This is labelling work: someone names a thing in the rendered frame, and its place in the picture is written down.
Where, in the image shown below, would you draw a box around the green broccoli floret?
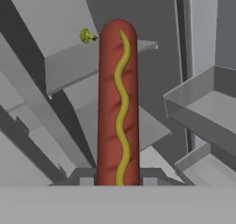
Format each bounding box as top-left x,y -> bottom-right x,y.
78,28 -> 100,45

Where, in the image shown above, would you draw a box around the grey fridge freezer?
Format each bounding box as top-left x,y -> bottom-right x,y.
0,0 -> 193,186

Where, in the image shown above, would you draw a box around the grey freezer door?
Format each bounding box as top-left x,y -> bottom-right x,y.
173,0 -> 236,186

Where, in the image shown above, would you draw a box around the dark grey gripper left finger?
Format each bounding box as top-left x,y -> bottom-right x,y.
49,167 -> 99,186

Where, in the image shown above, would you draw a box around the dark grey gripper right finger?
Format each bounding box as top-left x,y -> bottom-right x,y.
139,167 -> 195,186

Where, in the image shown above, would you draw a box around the hot dog with mustard line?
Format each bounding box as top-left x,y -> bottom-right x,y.
95,18 -> 142,186

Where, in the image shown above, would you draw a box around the grey door bin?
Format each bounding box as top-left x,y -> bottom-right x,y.
162,65 -> 236,158
173,141 -> 236,186

